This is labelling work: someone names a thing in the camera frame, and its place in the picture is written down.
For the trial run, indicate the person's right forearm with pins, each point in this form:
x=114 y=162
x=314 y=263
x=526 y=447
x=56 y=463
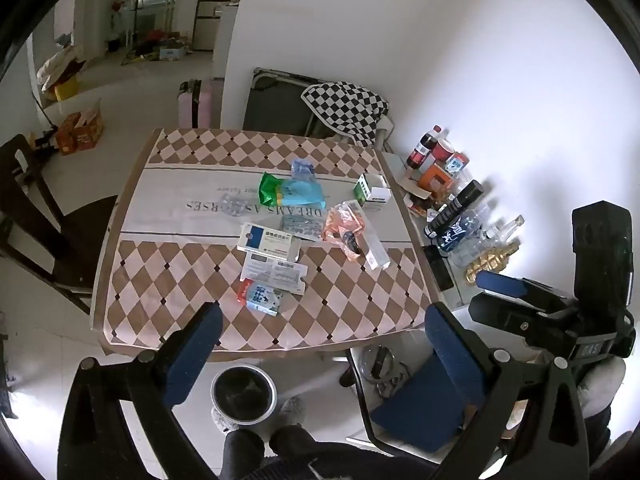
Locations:
x=602 y=385

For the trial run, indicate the small red blue packet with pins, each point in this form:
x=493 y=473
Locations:
x=260 y=297

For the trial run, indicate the small dark bottle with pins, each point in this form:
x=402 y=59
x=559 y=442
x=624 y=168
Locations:
x=352 y=242

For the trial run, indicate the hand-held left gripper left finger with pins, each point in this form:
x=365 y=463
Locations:
x=195 y=355

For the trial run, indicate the flat white carton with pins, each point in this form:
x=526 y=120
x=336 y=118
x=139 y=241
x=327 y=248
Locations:
x=277 y=275

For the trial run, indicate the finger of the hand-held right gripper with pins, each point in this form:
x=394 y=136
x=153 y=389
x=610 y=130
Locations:
x=500 y=281
x=500 y=312

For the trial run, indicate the clear plastic water bottle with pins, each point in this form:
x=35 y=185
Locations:
x=465 y=230

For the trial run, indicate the grey folding bed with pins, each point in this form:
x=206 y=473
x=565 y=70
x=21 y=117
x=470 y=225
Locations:
x=275 y=105

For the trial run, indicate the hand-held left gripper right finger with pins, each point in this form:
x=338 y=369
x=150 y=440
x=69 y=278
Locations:
x=455 y=355

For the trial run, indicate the orange cardboard box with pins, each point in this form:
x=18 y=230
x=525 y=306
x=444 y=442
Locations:
x=67 y=135
x=90 y=130

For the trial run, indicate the gold bottle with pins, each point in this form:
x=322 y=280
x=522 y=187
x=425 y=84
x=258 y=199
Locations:
x=487 y=262

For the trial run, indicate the white round trash can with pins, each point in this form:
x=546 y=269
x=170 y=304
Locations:
x=243 y=392

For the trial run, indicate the silver blister pack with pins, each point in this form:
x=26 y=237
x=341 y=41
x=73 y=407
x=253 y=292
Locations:
x=302 y=227

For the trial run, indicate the pile of bags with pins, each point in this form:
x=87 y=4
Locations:
x=60 y=65

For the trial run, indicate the clear long plastic box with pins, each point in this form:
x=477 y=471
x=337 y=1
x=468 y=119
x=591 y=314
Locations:
x=375 y=252

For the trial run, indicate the orange plastic bag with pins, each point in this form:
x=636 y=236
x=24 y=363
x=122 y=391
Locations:
x=340 y=222

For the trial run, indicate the clear glass bottle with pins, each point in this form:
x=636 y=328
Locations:
x=502 y=232

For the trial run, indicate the black spray can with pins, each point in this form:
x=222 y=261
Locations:
x=452 y=210

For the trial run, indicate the green and blue packet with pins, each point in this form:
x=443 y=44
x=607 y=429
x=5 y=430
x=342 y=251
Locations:
x=295 y=192

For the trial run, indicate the grey fuzzy slipper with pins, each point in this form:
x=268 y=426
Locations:
x=226 y=421
x=292 y=410

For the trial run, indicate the black metal frame chair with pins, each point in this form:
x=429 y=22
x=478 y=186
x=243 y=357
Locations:
x=357 y=385

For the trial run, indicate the white blue medicine box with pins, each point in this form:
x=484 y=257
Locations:
x=265 y=240

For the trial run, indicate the red cup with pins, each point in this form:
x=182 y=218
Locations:
x=442 y=151

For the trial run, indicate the brown cardboard tray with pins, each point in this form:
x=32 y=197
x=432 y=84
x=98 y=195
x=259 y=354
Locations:
x=412 y=190

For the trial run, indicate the dark wooden chair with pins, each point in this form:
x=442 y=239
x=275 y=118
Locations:
x=75 y=240

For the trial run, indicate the cola bottle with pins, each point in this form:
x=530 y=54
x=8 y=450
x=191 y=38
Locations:
x=422 y=152

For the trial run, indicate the small blue white packet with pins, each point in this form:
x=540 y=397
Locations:
x=302 y=169

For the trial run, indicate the black white checkered blanket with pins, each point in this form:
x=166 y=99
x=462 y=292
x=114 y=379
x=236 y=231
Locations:
x=347 y=110

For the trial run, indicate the blue white can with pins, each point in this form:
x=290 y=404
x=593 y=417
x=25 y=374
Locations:
x=456 y=164

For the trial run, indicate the green and white box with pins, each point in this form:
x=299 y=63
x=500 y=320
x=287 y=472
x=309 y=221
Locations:
x=372 y=195

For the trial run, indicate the blue seat cushion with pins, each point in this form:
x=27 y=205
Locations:
x=415 y=410

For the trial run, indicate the white dining table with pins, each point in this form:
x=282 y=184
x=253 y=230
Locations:
x=98 y=280

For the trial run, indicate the yellow box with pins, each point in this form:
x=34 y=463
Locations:
x=66 y=90

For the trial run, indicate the brown checkered tablecloth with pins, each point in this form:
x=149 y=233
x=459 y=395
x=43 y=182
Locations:
x=200 y=185

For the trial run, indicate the pink suitcase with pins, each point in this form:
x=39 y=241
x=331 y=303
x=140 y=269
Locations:
x=200 y=102

